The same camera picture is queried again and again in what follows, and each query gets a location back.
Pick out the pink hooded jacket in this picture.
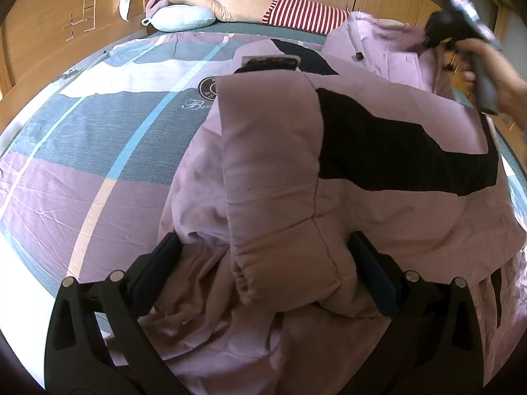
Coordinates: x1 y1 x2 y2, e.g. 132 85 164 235
105 10 527 395

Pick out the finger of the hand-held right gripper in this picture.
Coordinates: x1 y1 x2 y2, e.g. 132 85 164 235
423 9 465 51

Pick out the wooden headboard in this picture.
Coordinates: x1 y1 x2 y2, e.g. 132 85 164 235
0 0 165 105

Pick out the light blue pillow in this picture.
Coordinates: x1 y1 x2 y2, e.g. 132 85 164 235
142 5 217 33

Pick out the person's right hand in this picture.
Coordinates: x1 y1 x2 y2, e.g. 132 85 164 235
457 38 527 134

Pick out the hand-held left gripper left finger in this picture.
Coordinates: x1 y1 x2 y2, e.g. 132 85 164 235
44 232 184 395

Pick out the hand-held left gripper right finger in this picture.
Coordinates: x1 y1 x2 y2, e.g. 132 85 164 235
348 230 484 395

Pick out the plaid blanket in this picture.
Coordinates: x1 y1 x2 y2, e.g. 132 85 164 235
0 33 330 338

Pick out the large plush toy striped shirt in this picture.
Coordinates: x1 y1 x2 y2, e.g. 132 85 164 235
164 0 351 37

